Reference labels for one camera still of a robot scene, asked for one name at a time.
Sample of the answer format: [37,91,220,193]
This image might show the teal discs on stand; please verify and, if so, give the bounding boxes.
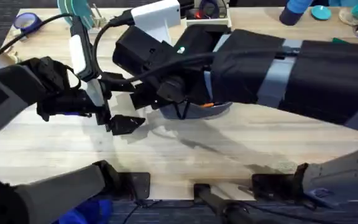
[57,0,108,31]

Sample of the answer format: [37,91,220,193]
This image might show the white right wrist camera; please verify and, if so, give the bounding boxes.
[130,0,181,44]

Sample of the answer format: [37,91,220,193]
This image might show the left wrist upright plate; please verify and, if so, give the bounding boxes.
[68,15,106,107]

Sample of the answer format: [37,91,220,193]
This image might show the grey soft zip bag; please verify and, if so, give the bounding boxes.
[159,100,233,121]

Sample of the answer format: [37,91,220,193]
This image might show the white box with tools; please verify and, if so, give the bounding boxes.
[185,0,232,29]

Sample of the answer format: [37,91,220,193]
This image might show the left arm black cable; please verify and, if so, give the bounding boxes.
[0,12,74,69]

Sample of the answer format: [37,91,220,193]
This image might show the teal round lid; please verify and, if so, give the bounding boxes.
[310,5,333,21]

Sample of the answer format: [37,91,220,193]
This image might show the teal cup on stand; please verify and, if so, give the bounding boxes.
[338,0,358,27]

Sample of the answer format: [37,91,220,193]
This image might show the blue cloth under table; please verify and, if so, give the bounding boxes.
[53,198,114,224]

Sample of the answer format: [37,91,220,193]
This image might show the right wrist camera black cable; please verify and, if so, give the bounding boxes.
[93,11,136,85]

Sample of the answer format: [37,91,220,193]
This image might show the blue and black cylinder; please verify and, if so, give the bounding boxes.
[278,0,314,27]

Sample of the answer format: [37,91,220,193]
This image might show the purple tape roll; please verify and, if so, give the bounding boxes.
[12,12,43,34]

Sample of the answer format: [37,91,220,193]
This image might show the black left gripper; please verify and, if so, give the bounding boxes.
[19,56,147,136]

